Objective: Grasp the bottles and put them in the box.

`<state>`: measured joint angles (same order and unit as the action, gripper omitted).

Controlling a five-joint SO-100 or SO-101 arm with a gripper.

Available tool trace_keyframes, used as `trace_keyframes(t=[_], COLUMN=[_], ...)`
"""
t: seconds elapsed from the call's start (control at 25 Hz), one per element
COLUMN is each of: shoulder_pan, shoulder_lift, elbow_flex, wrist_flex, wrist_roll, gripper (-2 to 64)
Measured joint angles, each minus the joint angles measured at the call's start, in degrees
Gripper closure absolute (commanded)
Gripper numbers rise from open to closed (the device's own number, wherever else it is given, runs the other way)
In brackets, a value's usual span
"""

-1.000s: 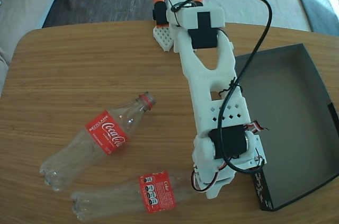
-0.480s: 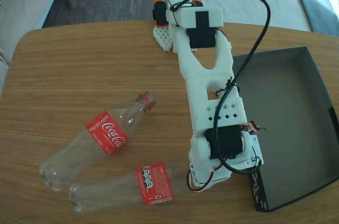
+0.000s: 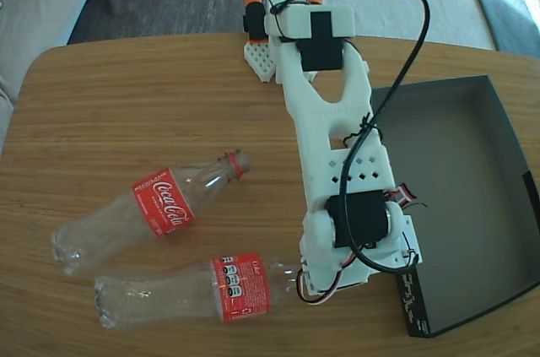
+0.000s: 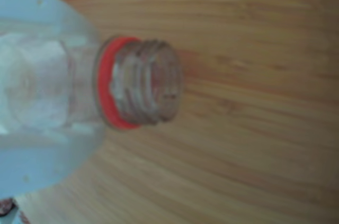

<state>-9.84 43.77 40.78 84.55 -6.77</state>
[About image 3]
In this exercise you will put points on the clear plastic cola bottle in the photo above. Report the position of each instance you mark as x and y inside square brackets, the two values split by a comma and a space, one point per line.
[164, 209]
[240, 285]

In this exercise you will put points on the grey cardboard box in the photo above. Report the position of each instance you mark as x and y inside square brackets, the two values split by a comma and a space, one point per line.
[464, 163]

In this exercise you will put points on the pale grey upholstered seat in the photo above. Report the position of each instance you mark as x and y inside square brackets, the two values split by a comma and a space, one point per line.
[379, 7]

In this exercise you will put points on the flat white camera plate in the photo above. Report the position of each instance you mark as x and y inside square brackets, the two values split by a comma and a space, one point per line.
[358, 274]

